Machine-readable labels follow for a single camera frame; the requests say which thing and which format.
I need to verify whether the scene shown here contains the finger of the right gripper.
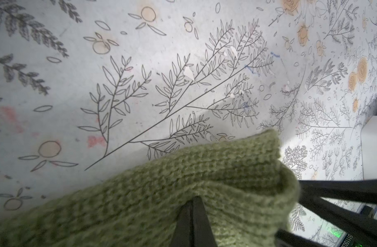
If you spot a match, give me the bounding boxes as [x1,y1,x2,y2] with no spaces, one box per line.
[299,193,377,247]

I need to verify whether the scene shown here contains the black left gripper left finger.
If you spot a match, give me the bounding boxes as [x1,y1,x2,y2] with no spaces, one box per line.
[170,200,193,247]

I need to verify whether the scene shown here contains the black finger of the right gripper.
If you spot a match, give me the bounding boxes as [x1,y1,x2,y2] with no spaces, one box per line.
[299,179,377,205]

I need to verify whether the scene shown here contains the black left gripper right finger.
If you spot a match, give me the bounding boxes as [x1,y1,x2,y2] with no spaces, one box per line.
[193,196,217,247]

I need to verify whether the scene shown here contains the white purple flat objects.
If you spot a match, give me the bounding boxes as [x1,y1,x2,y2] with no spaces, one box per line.
[360,89,377,180]

